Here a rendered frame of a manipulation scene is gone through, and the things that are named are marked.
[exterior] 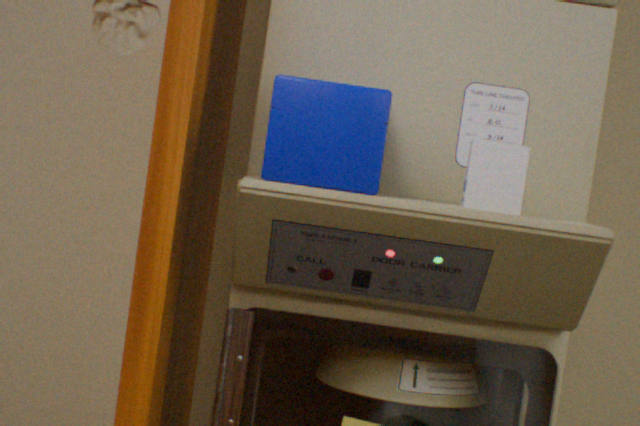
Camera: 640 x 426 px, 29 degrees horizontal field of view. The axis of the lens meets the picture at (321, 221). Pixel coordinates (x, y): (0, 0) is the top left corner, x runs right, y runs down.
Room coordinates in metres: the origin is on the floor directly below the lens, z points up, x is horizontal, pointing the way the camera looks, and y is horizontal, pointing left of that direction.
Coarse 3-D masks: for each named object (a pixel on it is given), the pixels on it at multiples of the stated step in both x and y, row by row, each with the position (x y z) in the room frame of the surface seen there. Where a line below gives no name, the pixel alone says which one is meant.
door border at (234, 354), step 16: (240, 320) 1.13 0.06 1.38; (224, 336) 1.13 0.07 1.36; (240, 336) 1.13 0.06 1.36; (224, 352) 1.13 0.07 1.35; (240, 352) 1.13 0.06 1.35; (240, 368) 1.13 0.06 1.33; (240, 384) 1.13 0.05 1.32; (224, 400) 1.13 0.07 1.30; (240, 400) 1.13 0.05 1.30; (224, 416) 1.13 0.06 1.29
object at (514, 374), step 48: (288, 336) 1.13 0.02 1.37; (336, 336) 1.13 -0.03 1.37; (384, 336) 1.13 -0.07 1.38; (432, 336) 1.13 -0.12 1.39; (288, 384) 1.13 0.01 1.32; (336, 384) 1.13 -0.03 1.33; (384, 384) 1.13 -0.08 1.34; (432, 384) 1.13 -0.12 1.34; (480, 384) 1.13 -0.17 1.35; (528, 384) 1.13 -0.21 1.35
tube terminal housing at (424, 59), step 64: (320, 0) 1.14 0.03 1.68; (384, 0) 1.14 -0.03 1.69; (448, 0) 1.14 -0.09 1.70; (512, 0) 1.15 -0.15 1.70; (320, 64) 1.14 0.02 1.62; (384, 64) 1.14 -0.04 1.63; (448, 64) 1.14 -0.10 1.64; (512, 64) 1.15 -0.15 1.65; (576, 64) 1.15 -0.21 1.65; (256, 128) 1.14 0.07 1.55; (448, 128) 1.14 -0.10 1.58; (576, 128) 1.15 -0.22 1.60; (384, 192) 1.14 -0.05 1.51; (448, 192) 1.14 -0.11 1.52; (576, 192) 1.15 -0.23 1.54; (384, 320) 1.14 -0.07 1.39; (448, 320) 1.14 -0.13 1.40
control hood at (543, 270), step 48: (240, 192) 1.03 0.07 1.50; (288, 192) 1.03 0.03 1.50; (336, 192) 1.03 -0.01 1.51; (240, 240) 1.07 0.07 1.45; (432, 240) 1.05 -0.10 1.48; (480, 240) 1.05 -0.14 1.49; (528, 240) 1.04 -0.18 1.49; (576, 240) 1.03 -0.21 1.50; (288, 288) 1.11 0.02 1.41; (528, 288) 1.08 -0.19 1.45; (576, 288) 1.08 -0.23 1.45
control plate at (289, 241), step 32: (288, 224) 1.05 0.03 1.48; (288, 256) 1.08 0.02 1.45; (320, 256) 1.08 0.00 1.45; (352, 256) 1.07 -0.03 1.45; (384, 256) 1.07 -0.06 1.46; (416, 256) 1.07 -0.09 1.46; (448, 256) 1.06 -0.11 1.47; (480, 256) 1.06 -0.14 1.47; (320, 288) 1.11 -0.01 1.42; (352, 288) 1.10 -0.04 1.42; (384, 288) 1.10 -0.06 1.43; (416, 288) 1.10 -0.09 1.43; (480, 288) 1.09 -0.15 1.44
